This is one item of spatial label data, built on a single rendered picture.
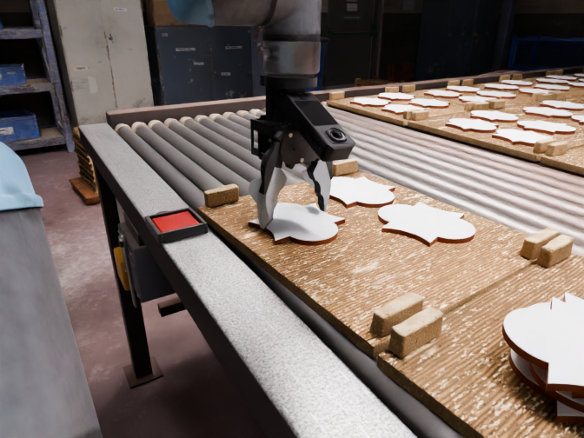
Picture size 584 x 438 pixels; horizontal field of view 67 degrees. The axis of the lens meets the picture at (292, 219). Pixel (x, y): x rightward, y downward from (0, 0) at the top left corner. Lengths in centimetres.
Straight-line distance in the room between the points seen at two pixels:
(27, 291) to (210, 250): 49
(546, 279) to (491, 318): 12
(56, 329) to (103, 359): 178
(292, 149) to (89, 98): 451
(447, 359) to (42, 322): 35
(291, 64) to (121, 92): 457
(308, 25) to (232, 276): 33
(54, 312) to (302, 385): 29
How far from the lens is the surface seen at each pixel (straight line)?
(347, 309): 49
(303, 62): 59
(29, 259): 18
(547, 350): 42
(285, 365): 45
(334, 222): 66
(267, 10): 57
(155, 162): 107
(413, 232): 65
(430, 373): 43
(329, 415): 41
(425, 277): 56
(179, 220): 72
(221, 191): 73
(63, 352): 18
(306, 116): 57
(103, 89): 507
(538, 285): 59
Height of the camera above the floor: 122
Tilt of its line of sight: 25 degrees down
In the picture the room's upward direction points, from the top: straight up
